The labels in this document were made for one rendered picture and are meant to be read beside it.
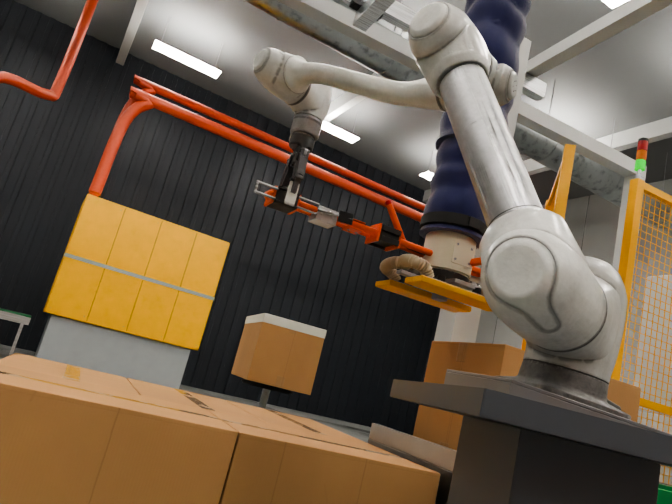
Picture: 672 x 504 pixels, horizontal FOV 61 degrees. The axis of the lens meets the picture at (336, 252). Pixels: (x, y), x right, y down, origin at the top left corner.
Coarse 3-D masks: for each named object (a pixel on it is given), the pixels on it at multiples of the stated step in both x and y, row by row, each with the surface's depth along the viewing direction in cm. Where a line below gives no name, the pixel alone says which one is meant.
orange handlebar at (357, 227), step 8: (272, 192) 164; (312, 208) 168; (336, 224) 176; (344, 224) 173; (352, 224) 173; (360, 224) 174; (352, 232) 178; (360, 232) 176; (368, 232) 176; (376, 232) 176; (400, 248) 185; (408, 248) 182; (416, 248) 182; (424, 248) 183; (472, 264) 182; (480, 264) 180; (472, 272) 195; (480, 272) 192
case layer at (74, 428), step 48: (0, 384) 118; (48, 384) 136; (96, 384) 165; (144, 384) 208; (0, 432) 117; (48, 432) 121; (96, 432) 125; (144, 432) 129; (192, 432) 133; (240, 432) 138; (288, 432) 166; (336, 432) 211; (0, 480) 117; (48, 480) 120; (96, 480) 124; (144, 480) 128; (192, 480) 132; (240, 480) 136; (288, 480) 141; (336, 480) 146; (384, 480) 151; (432, 480) 157
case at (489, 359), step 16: (432, 352) 206; (448, 352) 197; (464, 352) 189; (480, 352) 182; (496, 352) 175; (512, 352) 173; (432, 368) 203; (448, 368) 194; (464, 368) 186; (480, 368) 179; (496, 368) 172; (512, 368) 172; (624, 384) 191; (624, 400) 190; (432, 416) 194; (448, 416) 186; (416, 432) 199; (432, 432) 191; (448, 432) 183
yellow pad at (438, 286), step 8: (408, 280) 174; (416, 280) 170; (424, 280) 168; (432, 280) 169; (440, 280) 172; (424, 288) 177; (432, 288) 174; (440, 288) 171; (448, 288) 171; (456, 288) 173; (448, 296) 180; (456, 296) 177; (464, 296) 174; (472, 296) 175; (480, 296) 176; (472, 304) 183; (480, 304) 180
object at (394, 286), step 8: (384, 280) 189; (392, 280) 186; (384, 288) 193; (392, 288) 189; (400, 288) 187; (408, 288) 188; (416, 288) 189; (408, 296) 196; (416, 296) 193; (424, 296) 190; (432, 304) 200; (440, 304) 197; (448, 304) 194; (456, 304) 195; (456, 312) 204
